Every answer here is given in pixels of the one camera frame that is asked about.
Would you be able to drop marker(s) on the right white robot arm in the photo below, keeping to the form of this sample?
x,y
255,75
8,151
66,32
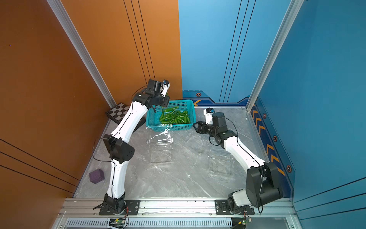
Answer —
x,y
263,183

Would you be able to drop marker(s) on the left circuit board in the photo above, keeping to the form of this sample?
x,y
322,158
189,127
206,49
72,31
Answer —
x,y
118,223

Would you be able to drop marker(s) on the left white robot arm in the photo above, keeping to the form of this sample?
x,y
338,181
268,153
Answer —
x,y
119,149

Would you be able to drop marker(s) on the teal plastic basket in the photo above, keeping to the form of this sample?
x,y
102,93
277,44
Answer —
x,y
157,119

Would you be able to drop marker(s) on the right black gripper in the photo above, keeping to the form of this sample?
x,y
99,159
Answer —
x,y
201,126

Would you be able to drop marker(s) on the purple cube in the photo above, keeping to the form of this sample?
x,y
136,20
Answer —
x,y
96,176

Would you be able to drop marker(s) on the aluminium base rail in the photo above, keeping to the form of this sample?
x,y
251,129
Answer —
x,y
180,213

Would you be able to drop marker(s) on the clear pepper container front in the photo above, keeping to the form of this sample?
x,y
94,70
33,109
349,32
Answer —
x,y
161,153

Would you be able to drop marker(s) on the green pepper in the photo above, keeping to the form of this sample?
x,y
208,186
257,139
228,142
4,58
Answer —
x,y
180,118
171,109

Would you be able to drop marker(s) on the black white checkerboard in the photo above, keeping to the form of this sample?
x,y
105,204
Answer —
x,y
117,113

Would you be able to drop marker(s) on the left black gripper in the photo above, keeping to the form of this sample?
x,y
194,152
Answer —
x,y
165,103

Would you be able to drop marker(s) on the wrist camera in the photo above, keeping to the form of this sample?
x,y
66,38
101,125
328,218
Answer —
x,y
208,112
165,87

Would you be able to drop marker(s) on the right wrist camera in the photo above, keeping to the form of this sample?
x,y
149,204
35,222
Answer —
x,y
208,112

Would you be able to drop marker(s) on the left aluminium frame post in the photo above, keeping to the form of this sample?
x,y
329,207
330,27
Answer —
x,y
65,21

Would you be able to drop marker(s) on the circuit board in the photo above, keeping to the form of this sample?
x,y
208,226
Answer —
x,y
245,221
118,223

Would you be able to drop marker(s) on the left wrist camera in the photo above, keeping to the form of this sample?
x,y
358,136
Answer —
x,y
165,87

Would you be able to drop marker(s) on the right circuit board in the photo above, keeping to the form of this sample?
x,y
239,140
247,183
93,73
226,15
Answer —
x,y
245,221

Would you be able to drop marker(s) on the aluminium frame post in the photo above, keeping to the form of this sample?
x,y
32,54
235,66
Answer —
x,y
284,29
65,21

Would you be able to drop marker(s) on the clear pepper container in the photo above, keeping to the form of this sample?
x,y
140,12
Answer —
x,y
161,153
220,164
197,145

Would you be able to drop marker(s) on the right aluminium frame post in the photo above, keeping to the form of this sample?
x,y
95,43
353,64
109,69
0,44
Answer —
x,y
284,29

